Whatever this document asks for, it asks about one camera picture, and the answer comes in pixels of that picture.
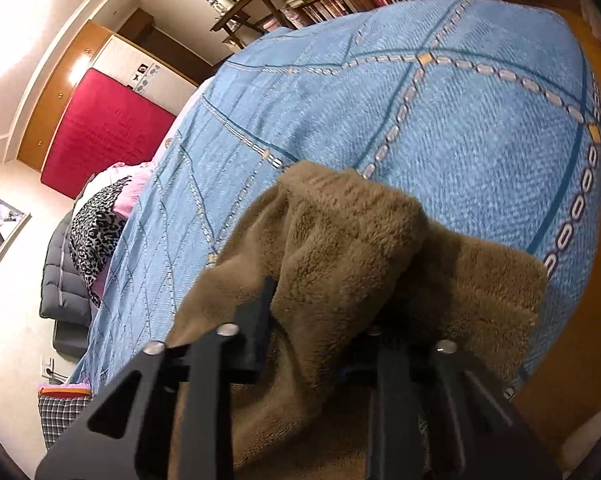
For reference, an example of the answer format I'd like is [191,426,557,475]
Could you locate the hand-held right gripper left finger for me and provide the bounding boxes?
[34,276,281,480]

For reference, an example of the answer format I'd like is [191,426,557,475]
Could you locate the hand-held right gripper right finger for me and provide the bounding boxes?
[365,327,564,480]

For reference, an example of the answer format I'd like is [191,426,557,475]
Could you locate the brown fleece pants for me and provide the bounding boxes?
[168,160,551,480]

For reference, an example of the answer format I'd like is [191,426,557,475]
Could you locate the pink quilt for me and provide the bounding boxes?
[83,162,154,306]

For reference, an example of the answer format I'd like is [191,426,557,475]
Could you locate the leopard print cloth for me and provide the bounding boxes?
[69,177,131,306]

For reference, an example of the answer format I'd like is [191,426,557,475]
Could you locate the grey padded headboard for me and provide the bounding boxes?
[39,215,94,356]

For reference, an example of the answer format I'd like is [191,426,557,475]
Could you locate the plaid cloth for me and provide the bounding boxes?
[38,392,91,451]

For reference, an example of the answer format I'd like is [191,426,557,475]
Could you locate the red mattress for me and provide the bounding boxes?
[40,67,177,200]

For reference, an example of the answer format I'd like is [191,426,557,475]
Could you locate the blue checked blanket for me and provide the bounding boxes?
[68,0,601,411]

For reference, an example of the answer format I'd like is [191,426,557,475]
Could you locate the dark wooden door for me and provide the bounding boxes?
[130,7,216,86]

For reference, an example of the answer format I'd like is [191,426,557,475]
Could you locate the wooden and white wardrobe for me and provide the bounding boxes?
[18,20,204,171]

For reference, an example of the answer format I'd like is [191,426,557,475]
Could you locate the dark wooden desk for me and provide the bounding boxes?
[210,0,296,51]

